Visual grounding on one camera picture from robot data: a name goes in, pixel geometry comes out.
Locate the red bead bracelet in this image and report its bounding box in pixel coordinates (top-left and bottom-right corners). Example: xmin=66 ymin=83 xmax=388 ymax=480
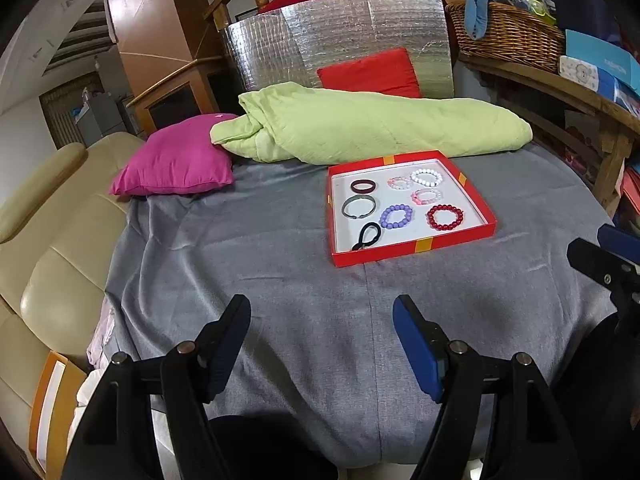
xmin=426 ymin=204 xmax=464 ymax=233

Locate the red cushion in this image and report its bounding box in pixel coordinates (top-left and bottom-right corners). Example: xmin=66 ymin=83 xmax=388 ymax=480
xmin=317 ymin=47 xmax=422 ymax=100

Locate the pink clear bead bracelet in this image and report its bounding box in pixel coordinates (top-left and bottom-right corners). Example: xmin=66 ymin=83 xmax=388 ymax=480
xmin=410 ymin=188 xmax=444 ymax=207

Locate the wicker basket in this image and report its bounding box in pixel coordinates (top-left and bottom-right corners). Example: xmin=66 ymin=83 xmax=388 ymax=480
xmin=444 ymin=1 xmax=567 ymax=75

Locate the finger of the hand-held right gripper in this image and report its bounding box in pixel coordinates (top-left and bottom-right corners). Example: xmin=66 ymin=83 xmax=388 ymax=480
xmin=597 ymin=224 xmax=640 ymax=272
xmin=567 ymin=238 xmax=640 ymax=306

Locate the magenta pillow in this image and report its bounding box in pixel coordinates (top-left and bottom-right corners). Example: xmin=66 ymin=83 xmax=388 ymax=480
xmin=109 ymin=113 xmax=241 ymax=197

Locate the grey green bangle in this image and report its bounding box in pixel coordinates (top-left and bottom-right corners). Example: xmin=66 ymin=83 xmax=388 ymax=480
xmin=341 ymin=195 xmax=377 ymax=220

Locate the orange white box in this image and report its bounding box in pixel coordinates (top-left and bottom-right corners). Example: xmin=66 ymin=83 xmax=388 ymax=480
xmin=28 ymin=350 xmax=87 ymax=476

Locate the silver insulation sheet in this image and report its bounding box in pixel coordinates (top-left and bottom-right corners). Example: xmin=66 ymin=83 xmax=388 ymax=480
xmin=220 ymin=0 xmax=455 ymax=107

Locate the wooden shelf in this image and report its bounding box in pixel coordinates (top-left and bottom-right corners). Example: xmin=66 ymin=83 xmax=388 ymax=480
xmin=457 ymin=52 xmax=640 ymax=218

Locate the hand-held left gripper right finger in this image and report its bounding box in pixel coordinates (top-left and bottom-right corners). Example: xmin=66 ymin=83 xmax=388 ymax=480
xmin=392 ymin=294 xmax=584 ymax=480

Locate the black hair tie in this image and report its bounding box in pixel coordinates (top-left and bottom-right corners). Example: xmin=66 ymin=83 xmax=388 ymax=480
xmin=351 ymin=222 xmax=382 ymax=252

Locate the light green blanket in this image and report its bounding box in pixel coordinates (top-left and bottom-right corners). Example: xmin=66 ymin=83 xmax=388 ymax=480
xmin=210 ymin=82 xmax=533 ymax=166

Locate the blue cloth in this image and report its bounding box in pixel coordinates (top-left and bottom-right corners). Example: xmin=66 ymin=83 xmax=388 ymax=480
xmin=464 ymin=0 xmax=507 ymax=41

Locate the purple bead bracelet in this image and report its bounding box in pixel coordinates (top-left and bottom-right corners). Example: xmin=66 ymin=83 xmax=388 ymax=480
xmin=380 ymin=203 xmax=414 ymax=231

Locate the beige leather sofa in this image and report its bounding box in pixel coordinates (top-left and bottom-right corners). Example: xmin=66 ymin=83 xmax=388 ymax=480
xmin=0 ymin=131 xmax=147 ymax=461

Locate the blue cardboard box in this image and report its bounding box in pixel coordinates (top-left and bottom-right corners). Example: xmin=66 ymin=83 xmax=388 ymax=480
xmin=565 ymin=30 xmax=640 ymax=107

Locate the red cardboard tray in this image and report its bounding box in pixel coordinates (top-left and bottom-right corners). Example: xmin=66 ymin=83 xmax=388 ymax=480
xmin=326 ymin=150 xmax=498 ymax=269

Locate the white patterned box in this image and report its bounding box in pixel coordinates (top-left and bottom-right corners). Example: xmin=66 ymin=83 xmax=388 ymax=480
xmin=558 ymin=55 xmax=617 ymax=92

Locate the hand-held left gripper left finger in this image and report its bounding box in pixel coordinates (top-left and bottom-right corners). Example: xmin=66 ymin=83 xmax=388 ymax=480
xmin=60 ymin=295 xmax=252 ymax=480

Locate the wooden cabinet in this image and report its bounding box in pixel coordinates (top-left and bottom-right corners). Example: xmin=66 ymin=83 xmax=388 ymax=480
xmin=102 ymin=0 xmax=227 ymax=133

